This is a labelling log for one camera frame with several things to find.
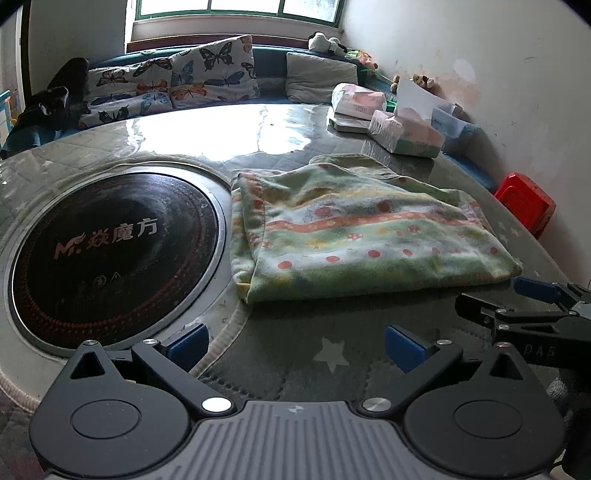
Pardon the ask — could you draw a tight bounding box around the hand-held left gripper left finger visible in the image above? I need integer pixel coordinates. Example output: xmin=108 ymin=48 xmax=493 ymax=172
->
xmin=60 ymin=322 xmax=236 ymax=415

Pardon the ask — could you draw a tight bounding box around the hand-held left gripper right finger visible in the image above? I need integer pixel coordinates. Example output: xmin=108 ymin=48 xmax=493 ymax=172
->
xmin=358 ymin=324 xmax=542 ymax=414

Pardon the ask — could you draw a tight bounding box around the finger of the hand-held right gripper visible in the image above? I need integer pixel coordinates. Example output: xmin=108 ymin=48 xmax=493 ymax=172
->
xmin=455 ymin=293 xmax=578 ymax=344
xmin=513 ymin=276 xmax=591 ymax=319

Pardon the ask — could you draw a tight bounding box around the floral pastel child's jacket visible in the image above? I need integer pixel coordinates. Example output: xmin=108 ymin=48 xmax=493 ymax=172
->
xmin=229 ymin=154 xmax=523 ymax=304

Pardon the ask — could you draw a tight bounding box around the red plastic stool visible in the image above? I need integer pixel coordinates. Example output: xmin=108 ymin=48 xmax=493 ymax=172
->
xmin=494 ymin=172 xmax=557 ymax=238

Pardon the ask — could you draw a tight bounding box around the round black induction cooktop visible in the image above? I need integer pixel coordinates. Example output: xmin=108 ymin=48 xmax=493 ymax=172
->
xmin=8 ymin=159 xmax=232 ymax=361

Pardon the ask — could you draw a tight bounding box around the clear plastic storage box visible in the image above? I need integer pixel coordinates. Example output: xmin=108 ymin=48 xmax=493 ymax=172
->
xmin=431 ymin=104 xmax=478 ymax=153

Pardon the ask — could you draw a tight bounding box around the pink green tissue pack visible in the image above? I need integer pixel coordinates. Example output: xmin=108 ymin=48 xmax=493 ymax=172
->
xmin=368 ymin=110 xmax=445 ymax=158

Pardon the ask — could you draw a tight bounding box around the white paper sheet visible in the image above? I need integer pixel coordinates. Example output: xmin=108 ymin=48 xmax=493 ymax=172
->
xmin=394 ymin=78 xmax=443 ymax=125

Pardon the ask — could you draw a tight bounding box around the orange green plush toy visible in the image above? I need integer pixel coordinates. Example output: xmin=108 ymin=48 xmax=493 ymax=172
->
xmin=390 ymin=73 xmax=437 ymax=93

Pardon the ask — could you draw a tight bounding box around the large butterfly print pillow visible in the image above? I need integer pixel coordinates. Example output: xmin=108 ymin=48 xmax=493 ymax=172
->
xmin=171 ymin=34 xmax=262 ymax=103

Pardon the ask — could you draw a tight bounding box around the grey pillow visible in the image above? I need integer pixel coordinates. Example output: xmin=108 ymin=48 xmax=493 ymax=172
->
xmin=285 ymin=52 xmax=360 ymax=104

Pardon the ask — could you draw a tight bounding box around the blue sofa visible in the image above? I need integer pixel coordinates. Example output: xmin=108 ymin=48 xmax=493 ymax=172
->
xmin=0 ymin=44 xmax=499 ymax=195

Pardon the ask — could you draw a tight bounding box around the blue white cabinet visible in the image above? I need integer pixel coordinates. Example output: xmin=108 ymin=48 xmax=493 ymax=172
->
xmin=0 ymin=90 xmax=24 ymax=121

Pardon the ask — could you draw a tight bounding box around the white plush toy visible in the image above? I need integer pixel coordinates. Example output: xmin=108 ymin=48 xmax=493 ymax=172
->
xmin=308 ymin=31 xmax=349 ymax=58

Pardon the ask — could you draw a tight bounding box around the green framed window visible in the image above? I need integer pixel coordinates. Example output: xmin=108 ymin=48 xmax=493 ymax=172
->
xmin=127 ymin=0 xmax=347 ymax=28

